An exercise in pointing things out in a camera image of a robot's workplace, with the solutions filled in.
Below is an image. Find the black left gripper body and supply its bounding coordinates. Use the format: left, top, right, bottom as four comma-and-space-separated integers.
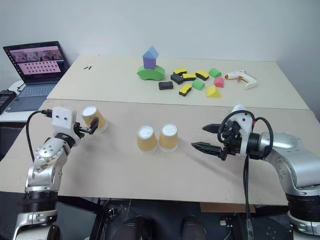
73, 122, 92, 139

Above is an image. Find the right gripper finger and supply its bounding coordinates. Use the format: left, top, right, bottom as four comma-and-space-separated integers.
191, 141, 224, 158
201, 123, 223, 135

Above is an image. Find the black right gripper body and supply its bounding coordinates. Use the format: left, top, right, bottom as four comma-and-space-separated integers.
216, 119, 245, 162

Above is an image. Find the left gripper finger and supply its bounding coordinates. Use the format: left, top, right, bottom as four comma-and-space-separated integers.
89, 117, 100, 136

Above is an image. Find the yellow paper cup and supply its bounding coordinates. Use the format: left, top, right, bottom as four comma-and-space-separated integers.
158, 123, 179, 153
81, 105, 109, 134
136, 125, 159, 155

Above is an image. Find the yellow foam wedge block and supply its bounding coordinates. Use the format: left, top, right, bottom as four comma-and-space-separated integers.
205, 84, 222, 98

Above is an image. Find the pink foam half-round block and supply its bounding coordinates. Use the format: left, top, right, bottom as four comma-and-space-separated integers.
213, 76, 225, 89

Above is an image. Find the green foam half-round block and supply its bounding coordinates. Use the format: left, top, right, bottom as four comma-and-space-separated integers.
208, 67, 222, 79

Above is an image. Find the white hot glue gun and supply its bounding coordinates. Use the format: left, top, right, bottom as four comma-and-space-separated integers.
224, 69, 259, 91

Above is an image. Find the brown cardboard piece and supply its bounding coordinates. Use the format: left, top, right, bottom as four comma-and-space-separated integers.
199, 202, 257, 214

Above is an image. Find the white side table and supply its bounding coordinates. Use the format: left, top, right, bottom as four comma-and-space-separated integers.
0, 79, 50, 124

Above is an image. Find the green foam arch block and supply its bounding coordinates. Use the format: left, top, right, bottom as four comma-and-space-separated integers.
136, 64, 166, 82

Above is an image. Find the dark rounded shape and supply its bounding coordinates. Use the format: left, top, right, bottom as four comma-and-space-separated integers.
180, 215, 208, 240
119, 215, 158, 240

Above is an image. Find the open dark laptop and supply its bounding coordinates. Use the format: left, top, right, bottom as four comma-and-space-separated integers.
2, 40, 72, 112

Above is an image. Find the black electronic device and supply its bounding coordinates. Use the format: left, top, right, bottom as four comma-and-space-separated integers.
0, 88, 17, 115

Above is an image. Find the purple foam cube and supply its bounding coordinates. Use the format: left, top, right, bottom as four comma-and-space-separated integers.
142, 55, 157, 70

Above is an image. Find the blue foam roof block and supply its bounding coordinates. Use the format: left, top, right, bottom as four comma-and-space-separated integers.
142, 45, 161, 59

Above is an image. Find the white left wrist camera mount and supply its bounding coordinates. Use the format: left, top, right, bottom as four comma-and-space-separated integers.
51, 106, 81, 146

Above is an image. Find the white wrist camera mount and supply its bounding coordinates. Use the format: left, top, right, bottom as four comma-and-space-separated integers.
231, 103, 257, 157
51, 106, 81, 146

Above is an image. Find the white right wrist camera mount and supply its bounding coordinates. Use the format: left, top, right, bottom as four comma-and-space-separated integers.
231, 103, 257, 157

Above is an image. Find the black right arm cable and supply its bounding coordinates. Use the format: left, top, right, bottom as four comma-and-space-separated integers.
216, 111, 275, 240

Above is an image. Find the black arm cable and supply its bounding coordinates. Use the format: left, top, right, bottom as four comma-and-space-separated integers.
25, 109, 54, 161
216, 111, 275, 240

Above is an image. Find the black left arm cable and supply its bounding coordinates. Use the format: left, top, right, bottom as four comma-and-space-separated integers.
25, 109, 54, 161

